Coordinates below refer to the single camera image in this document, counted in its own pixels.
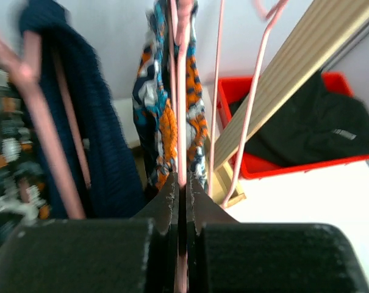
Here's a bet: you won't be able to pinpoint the wooden clothes rack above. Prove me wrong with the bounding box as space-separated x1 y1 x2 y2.
213 0 369 208

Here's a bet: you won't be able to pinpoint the black shorts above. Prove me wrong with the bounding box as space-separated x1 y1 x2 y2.
242 71 369 174

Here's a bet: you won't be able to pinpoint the pink hanger of black shorts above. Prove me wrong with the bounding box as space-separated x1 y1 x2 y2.
208 0 288 209

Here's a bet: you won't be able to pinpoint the orange camouflage shorts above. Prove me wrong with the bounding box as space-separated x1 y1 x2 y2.
0 69 51 243

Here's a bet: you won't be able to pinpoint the pink hanger of patterned shorts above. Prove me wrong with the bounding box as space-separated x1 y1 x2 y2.
169 1 193 292

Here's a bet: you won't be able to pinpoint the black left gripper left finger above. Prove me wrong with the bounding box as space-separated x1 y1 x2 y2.
0 174 179 292

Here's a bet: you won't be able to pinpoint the blue orange patterned shorts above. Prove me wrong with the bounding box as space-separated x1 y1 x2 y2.
132 1 208 190

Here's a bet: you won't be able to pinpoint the navy blue shorts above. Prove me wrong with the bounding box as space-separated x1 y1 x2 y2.
19 1 146 218

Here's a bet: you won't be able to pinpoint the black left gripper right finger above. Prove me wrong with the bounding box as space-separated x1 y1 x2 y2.
185 175 369 292

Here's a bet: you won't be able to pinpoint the pink hanger of navy shorts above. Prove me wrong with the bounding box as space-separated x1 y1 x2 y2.
0 31 85 220

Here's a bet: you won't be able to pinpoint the red plastic bin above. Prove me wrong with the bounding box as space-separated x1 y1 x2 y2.
217 71 369 179

